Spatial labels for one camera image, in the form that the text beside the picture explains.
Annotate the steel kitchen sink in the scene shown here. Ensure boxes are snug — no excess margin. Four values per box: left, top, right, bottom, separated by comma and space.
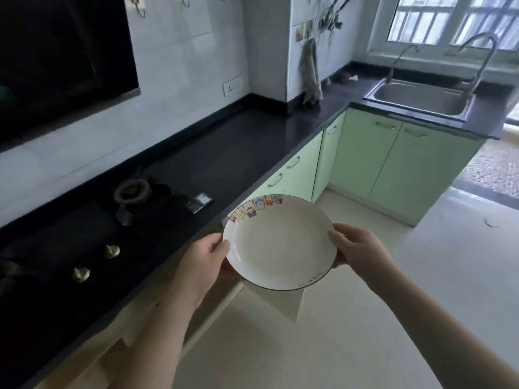
363, 78, 476, 123

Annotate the white framed window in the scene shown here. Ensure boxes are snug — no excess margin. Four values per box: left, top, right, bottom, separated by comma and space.
367, 0, 519, 58

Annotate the dark stove label sticker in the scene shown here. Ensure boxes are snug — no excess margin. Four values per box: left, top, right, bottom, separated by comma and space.
186, 192, 215, 215

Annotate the person's right forearm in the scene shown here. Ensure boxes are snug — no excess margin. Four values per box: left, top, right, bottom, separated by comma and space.
367, 265, 519, 389

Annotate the white plate with cartoon print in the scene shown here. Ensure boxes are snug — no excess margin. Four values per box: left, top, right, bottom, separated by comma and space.
222, 193, 338, 291

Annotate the person's right hand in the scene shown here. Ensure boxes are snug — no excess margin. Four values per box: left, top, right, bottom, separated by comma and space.
327, 223, 400, 292

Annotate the black stove burner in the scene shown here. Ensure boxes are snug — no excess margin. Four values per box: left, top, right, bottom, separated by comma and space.
111, 165, 173, 227

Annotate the pale green sink cupboard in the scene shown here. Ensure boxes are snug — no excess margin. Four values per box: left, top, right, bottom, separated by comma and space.
328, 108, 487, 227

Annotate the black glass gas stove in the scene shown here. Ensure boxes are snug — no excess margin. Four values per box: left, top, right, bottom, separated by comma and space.
0, 167, 216, 345

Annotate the grey hanging towel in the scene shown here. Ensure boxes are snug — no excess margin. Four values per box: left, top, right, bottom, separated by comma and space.
298, 37, 324, 106

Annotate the black countertop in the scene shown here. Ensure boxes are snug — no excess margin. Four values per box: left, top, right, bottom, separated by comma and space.
0, 62, 516, 389

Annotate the wide white wall socket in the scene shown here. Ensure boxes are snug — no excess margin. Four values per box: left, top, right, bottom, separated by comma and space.
222, 75, 243, 97

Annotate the narrow pale green corner cupboard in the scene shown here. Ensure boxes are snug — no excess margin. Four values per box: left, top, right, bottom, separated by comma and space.
311, 111, 348, 203

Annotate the tall steel faucet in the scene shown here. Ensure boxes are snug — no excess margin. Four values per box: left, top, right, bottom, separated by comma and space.
457, 32, 501, 96

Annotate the thin curved steel faucet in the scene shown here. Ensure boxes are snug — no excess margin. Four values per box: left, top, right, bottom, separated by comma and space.
385, 44, 421, 85

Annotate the black range hood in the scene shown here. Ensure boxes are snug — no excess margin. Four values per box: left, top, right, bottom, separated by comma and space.
0, 0, 141, 153

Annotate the person's left hand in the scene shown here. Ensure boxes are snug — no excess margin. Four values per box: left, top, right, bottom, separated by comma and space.
172, 232, 241, 311

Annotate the pale green cabinet door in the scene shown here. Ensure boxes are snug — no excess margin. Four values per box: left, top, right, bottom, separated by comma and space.
243, 279, 305, 324

